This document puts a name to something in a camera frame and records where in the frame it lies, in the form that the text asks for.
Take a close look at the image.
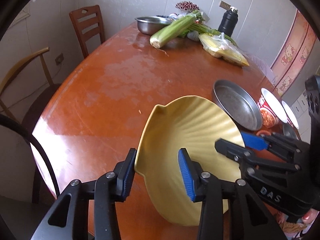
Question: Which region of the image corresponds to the yellow shell-shaped plate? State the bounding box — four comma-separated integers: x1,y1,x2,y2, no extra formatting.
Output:
135,95,245,226

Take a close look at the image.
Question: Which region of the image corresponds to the red-tipped chopsticks bunch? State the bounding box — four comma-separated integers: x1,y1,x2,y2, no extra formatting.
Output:
175,1,200,11

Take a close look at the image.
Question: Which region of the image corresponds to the black thermos bottle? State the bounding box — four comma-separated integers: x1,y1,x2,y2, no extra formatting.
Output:
218,7,238,37

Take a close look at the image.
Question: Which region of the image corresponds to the right hand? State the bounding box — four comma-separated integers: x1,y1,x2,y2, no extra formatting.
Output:
276,209,319,239

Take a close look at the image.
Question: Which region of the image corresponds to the green onion bunch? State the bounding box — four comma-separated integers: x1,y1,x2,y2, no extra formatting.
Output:
179,22,221,38

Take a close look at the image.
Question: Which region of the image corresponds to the red wooden chair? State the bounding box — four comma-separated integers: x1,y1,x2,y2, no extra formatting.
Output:
69,5,106,59

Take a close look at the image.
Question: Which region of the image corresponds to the light wooden armchair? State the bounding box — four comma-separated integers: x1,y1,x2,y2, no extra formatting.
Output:
1,47,61,131

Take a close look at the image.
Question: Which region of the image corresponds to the red instant noodle cup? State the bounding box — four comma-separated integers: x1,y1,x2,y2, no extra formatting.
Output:
257,88,288,128

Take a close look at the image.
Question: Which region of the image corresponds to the white foam-netted fruit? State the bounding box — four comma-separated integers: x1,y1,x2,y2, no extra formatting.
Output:
187,31,200,42

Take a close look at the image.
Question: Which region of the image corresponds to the bagged yellow corn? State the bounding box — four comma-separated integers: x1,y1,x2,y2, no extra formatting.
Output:
199,33,249,67

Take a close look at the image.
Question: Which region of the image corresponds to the celery bunch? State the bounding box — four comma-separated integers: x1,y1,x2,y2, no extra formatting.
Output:
149,10,202,49

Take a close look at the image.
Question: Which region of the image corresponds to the round steel tray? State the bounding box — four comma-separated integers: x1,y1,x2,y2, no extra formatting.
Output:
212,80,263,132

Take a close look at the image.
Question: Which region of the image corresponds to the orange plastic bowl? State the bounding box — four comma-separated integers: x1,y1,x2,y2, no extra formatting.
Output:
256,130,271,136

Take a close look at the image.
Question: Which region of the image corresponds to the stainless steel mixing bowl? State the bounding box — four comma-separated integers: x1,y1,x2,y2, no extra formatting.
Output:
135,16,171,35

